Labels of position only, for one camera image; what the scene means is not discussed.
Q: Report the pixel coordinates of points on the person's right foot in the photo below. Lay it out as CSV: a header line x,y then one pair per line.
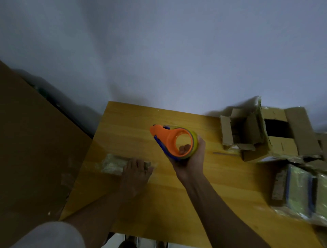
x,y
162,245

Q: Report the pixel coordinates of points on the person's left forearm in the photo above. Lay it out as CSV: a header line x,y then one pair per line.
x,y
94,219

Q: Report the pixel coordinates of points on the taped box with blue stripe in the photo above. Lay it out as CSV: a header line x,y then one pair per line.
x,y
297,189

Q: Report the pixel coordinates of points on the large brown cardboard sheet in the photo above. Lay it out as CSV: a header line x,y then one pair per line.
x,y
33,153

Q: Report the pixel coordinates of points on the person's right hand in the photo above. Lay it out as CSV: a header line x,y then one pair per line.
x,y
190,166

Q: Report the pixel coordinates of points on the person's left white slipper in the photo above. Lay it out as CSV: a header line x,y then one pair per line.
x,y
144,242

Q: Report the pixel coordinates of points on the row of cardboard boxes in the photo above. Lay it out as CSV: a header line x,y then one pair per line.
x,y
281,145

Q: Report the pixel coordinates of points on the person's white shirt sleeve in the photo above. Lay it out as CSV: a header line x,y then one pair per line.
x,y
51,236

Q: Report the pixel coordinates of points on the person's right forearm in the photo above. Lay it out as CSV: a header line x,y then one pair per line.
x,y
219,217

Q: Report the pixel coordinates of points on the yellow wooden table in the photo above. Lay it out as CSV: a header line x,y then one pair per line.
x,y
230,191

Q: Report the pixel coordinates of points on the orange dispenser with yellow tape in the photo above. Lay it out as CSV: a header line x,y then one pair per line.
x,y
166,139

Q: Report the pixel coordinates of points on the person's left hand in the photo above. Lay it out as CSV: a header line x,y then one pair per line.
x,y
134,180

